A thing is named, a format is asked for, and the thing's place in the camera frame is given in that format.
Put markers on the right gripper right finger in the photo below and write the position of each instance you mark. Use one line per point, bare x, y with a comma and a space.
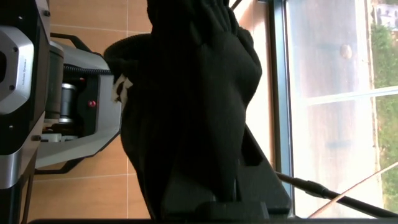
264, 183

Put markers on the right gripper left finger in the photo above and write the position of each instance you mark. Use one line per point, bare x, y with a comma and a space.
180, 199

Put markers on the black shorts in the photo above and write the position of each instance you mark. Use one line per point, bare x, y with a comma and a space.
186, 93

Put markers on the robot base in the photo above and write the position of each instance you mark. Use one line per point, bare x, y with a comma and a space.
18, 77

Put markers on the black clothes rack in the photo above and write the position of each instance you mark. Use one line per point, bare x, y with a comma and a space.
314, 188

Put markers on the window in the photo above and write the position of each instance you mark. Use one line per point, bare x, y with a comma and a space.
335, 77

